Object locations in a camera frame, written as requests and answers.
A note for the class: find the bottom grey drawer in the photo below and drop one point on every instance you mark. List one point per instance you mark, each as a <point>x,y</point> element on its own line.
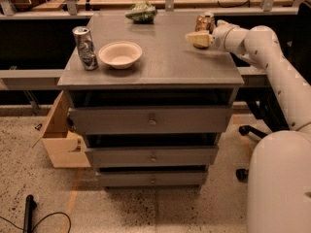
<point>125,179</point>

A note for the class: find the black cylinder on floor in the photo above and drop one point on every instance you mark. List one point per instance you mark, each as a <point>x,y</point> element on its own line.
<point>30,206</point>

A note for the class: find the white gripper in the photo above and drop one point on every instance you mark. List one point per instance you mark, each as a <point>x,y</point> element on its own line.
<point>220,36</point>

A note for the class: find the orange soda can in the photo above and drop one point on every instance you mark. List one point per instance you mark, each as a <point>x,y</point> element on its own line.
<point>206,22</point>

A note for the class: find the top grey drawer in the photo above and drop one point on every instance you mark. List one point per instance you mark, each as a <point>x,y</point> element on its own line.
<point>150,120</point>

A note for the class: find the middle grey drawer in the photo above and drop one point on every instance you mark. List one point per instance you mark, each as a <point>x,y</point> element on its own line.
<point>150,156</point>

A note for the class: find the grey drawer cabinet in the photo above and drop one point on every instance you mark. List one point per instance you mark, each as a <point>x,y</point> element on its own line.
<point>169,73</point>

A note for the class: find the light wooden box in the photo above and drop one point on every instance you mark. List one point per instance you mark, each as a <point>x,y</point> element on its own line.
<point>65,148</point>

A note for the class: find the white paper bowl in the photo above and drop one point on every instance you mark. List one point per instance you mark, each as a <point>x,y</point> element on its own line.
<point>120,55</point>

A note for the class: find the grey drawer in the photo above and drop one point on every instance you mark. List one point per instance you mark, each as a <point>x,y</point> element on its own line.
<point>150,120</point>
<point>150,156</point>
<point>125,179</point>

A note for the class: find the black office chair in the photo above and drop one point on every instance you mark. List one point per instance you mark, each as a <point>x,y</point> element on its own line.
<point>267,108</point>

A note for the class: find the green chip bag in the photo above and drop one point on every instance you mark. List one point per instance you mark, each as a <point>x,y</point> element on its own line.
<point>141,12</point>

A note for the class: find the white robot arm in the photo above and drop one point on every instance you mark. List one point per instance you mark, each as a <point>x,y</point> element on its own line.
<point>279,176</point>

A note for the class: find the silver blue can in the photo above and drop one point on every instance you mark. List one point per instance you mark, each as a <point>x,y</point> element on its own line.
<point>85,47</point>

